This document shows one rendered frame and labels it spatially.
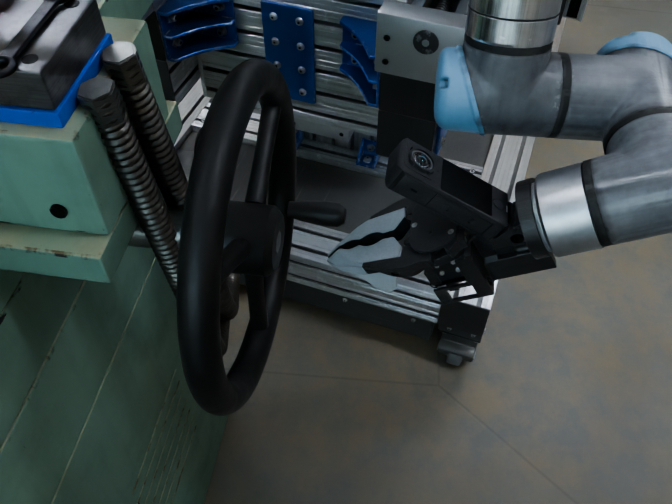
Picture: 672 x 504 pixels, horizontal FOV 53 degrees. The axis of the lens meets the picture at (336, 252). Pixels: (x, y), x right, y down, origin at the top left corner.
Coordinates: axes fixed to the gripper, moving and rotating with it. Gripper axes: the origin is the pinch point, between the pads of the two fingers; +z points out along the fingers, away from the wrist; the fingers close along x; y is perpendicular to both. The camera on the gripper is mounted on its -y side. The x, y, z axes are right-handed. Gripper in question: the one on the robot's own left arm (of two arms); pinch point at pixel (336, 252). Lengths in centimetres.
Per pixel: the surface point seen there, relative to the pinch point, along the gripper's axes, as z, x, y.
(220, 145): -6.7, -11.3, -22.8
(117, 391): 28.8, -10.2, 2.8
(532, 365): 4, 34, 80
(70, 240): 7.0, -14.3, -21.7
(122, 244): 5.6, -12.6, -18.7
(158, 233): 5.0, -9.9, -16.6
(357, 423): 34, 16, 63
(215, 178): -6.3, -13.4, -22.0
